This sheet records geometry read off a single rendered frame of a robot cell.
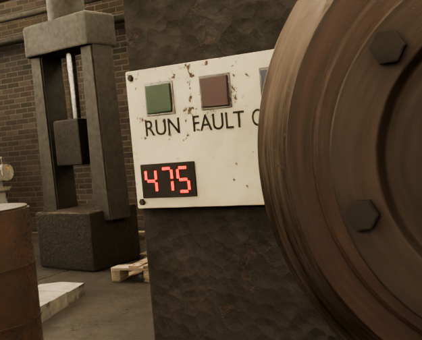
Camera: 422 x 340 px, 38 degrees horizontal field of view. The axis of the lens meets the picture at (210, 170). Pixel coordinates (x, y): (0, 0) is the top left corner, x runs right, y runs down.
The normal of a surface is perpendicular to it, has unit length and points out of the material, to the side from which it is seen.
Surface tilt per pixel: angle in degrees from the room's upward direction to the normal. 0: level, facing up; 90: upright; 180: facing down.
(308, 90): 90
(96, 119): 90
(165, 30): 90
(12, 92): 90
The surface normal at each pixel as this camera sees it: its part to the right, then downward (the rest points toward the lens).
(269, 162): -0.46, 0.09
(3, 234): 0.75, -0.04
